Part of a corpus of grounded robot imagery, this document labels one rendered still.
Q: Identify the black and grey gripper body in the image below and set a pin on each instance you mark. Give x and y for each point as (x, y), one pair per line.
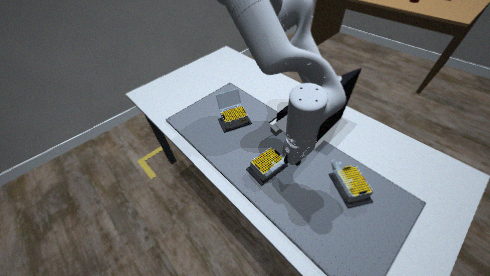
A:
(296, 153)

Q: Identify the yellow perforated plate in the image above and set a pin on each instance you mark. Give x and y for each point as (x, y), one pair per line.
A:
(233, 114)
(263, 162)
(359, 185)

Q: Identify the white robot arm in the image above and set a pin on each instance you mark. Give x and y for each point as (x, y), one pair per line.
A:
(258, 22)

